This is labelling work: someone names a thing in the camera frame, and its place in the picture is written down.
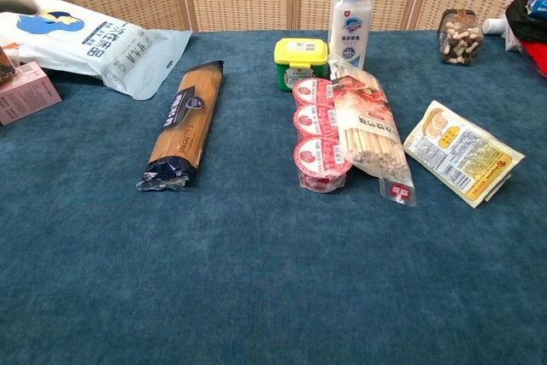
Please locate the spaghetti packet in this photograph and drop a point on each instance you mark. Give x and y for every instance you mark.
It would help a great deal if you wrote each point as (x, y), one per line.
(188, 121)

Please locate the disposable chopsticks packet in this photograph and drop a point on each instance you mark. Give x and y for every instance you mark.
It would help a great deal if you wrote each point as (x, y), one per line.
(372, 125)

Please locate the white blue disposable bedding bag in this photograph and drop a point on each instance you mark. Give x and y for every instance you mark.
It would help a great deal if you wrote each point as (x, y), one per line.
(85, 46)

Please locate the black cloth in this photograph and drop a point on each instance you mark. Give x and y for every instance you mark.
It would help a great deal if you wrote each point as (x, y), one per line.
(523, 19)

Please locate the red white yogurt cup pack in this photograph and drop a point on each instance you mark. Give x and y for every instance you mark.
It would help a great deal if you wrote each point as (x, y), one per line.
(318, 134)

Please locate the blue table cloth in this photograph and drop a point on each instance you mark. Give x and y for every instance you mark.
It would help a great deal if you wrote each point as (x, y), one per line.
(256, 254)

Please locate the green tub with yellow lid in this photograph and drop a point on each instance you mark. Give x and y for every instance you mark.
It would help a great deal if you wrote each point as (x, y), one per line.
(297, 61)

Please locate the white blue body wash bottle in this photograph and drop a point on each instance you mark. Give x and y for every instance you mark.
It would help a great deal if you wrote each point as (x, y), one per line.
(351, 23)

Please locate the yellow white snack pouch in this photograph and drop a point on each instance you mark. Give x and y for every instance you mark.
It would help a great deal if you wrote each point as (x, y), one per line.
(463, 153)

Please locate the clear jar of mushroom candies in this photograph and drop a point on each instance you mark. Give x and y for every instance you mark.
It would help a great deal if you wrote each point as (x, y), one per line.
(460, 40)

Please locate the white tube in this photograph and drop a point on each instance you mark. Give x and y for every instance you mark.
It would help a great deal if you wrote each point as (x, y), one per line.
(493, 25)

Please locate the pink cardboard box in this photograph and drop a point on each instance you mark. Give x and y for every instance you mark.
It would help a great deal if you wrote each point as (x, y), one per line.
(23, 93)

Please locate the red cloth item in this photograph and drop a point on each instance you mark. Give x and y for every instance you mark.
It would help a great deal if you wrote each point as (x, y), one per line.
(536, 55)

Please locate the dark orange printed box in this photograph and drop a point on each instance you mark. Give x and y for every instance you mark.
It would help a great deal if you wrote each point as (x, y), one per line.
(5, 68)

